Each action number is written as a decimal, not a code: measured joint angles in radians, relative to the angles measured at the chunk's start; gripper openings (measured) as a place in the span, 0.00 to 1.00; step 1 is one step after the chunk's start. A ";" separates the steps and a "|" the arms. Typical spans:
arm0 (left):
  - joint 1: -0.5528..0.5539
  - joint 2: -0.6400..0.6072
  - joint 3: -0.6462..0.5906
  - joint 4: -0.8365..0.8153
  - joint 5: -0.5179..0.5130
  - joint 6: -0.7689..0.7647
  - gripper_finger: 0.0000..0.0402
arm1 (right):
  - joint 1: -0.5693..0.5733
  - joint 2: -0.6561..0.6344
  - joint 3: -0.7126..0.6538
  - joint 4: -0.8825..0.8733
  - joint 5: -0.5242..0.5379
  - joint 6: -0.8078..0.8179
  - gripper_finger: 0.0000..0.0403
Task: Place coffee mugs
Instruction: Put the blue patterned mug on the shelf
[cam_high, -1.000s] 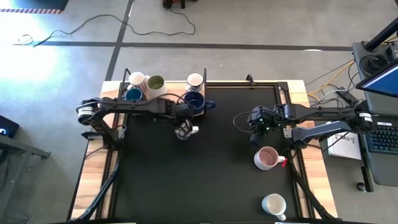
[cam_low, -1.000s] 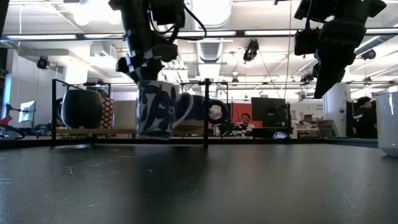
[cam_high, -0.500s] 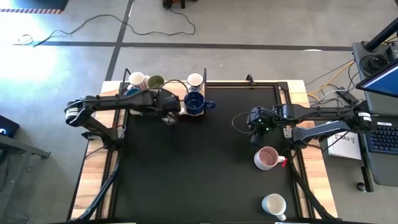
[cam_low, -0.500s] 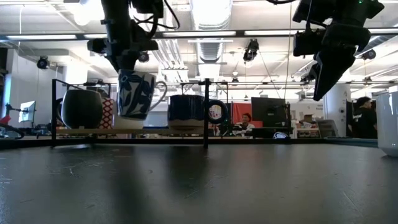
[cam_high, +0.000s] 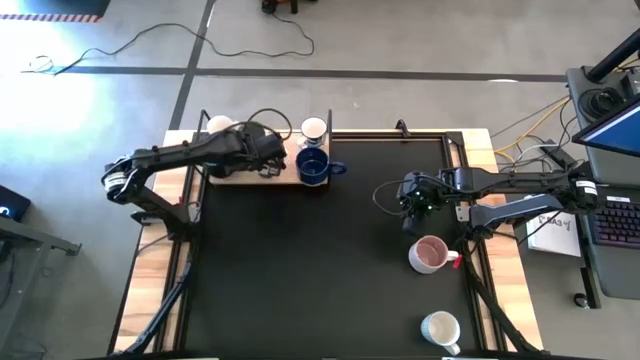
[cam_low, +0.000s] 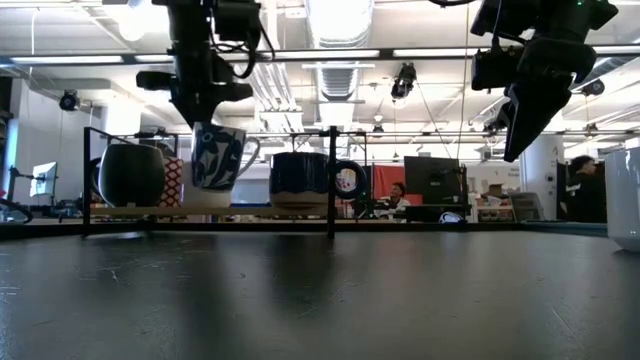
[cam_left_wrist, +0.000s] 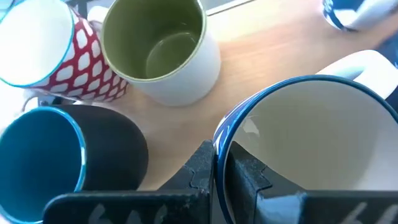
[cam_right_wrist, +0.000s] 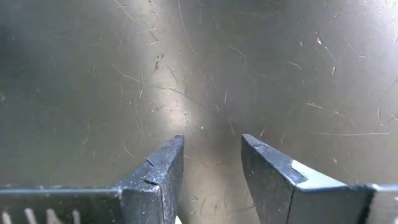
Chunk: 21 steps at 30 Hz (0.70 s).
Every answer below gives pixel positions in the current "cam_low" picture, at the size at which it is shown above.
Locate dark teal round mug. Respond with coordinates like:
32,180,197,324
89,142,167,209

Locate black ceiling spotlight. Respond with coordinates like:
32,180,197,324
580,78,606,97
390,62,419,100
58,89,81,114

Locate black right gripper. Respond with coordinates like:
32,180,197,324
503,37,599,162

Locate silver ceiling air duct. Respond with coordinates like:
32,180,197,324
304,0,376,126

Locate black aluminium table frame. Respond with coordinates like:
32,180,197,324
0,219,609,241

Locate black table mat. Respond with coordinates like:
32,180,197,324
0,230,640,360

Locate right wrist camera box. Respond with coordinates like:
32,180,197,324
470,45,525,92

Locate person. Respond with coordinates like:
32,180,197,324
372,181,412,221
562,154,609,224

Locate glossy dark blue mug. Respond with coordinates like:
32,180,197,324
268,151,370,209

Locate wooden shelf with black posts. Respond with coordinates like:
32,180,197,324
82,124,336,239

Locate white mug with green inside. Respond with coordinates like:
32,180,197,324
179,158,235,209

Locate black monitor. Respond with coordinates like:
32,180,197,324
403,155,462,206

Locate white monitor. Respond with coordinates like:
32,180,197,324
28,160,59,199

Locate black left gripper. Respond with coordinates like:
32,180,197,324
135,47,254,129

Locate red white patterned mug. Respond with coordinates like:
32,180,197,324
158,156,184,209

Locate red partition panel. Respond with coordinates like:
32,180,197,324
372,164,424,206

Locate white mug with pink inside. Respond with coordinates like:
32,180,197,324
603,147,640,254

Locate tall white blue flower mug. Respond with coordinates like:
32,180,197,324
190,121,261,192

